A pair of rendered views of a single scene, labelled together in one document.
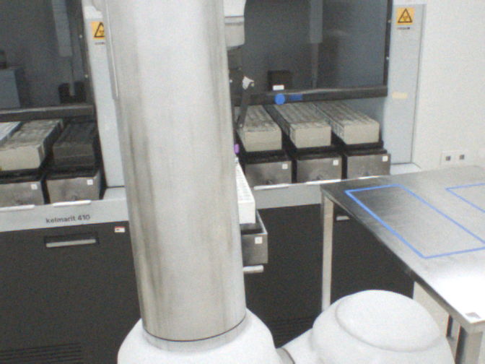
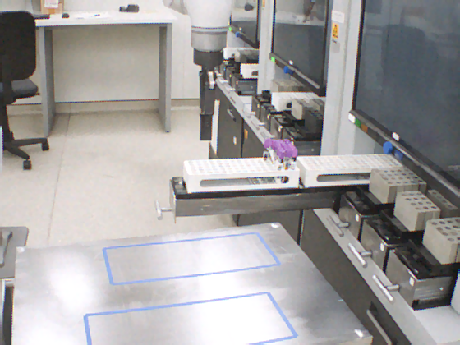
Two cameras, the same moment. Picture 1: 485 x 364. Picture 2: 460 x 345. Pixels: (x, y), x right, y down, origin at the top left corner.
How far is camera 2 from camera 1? 1.68 m
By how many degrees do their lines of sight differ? 77
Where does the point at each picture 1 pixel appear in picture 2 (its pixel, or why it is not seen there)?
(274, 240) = (340, 287)
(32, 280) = not seen: hidden behind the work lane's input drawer
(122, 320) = not seen: hidden behind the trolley
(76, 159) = (310, 126)
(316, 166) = (371, 237)
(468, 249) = (111, 271)
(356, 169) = (392, 271)
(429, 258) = (103, 250)
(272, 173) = (351, 218)
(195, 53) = not seen: outside the picture
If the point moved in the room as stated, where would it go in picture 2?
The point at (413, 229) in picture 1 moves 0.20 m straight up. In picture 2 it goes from (158, 254) to (157, 163)
